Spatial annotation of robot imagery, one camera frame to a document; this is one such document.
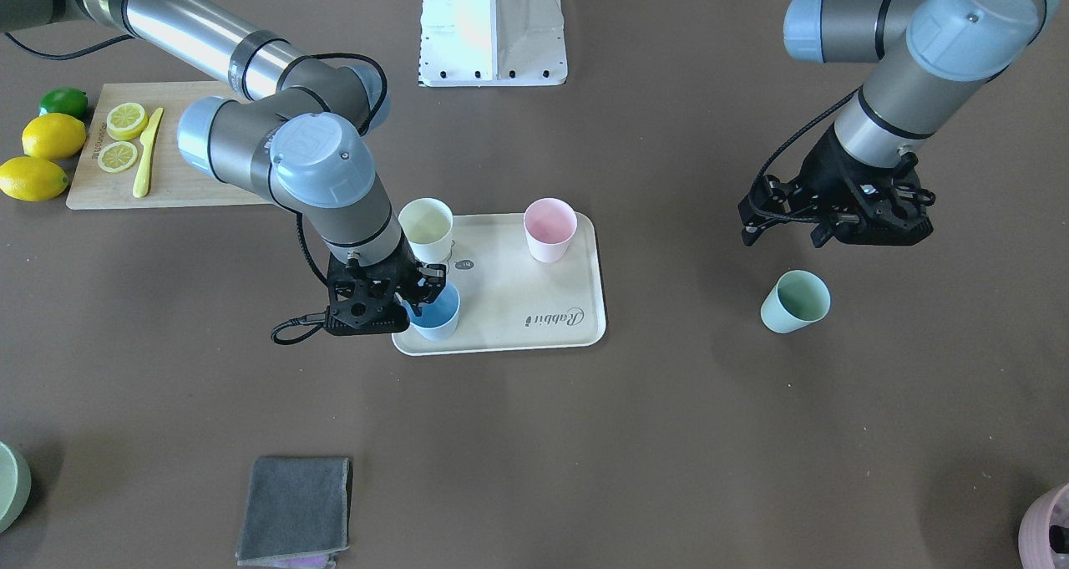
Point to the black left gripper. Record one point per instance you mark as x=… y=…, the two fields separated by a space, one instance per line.
x=823 y=170

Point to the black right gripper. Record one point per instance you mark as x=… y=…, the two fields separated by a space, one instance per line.
x=403 y=273

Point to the light blue cup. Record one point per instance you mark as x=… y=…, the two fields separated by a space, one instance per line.
x=441 y=317

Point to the pale yellow cup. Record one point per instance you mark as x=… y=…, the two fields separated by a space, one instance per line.
x=427 y=224

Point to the mint green cup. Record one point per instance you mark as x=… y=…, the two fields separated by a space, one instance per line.
x=799 y=299

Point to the pink cup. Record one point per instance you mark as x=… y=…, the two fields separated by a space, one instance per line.
x=549 y=226

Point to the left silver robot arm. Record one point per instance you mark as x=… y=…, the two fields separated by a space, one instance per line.
x=930 y=57

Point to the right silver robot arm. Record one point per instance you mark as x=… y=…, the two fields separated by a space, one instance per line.
x=293 y=135

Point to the cream rabbit tray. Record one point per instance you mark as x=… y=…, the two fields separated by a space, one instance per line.
x=509 y=300

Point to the folded grey cloth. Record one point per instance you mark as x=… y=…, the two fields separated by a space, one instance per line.
x=296 y=513

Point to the wooden cutting board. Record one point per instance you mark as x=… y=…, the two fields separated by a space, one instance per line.
x=173 y=183

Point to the yellow plastic knife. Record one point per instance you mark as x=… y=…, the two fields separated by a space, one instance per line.
x=147 y=138

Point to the lemon half near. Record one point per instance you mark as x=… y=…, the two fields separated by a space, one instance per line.
x=118 y=156

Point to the lemon half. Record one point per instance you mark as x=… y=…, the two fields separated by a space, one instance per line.
x=118 y=156
x=126 y=121

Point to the lemon half far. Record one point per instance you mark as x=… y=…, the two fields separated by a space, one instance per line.
x=126 y=121

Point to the whole yellow lemon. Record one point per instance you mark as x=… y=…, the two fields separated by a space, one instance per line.
x=32 y=179
x=54 y=136

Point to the pink bowl with ice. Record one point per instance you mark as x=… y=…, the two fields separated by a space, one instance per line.
x=1042 y=534

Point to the green lime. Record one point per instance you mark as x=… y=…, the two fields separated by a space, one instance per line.
x=64 y=100

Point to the mint green bowl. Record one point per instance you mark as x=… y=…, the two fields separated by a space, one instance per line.
x=16 y=481

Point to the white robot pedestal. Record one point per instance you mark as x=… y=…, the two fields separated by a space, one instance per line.
x=492 y=43

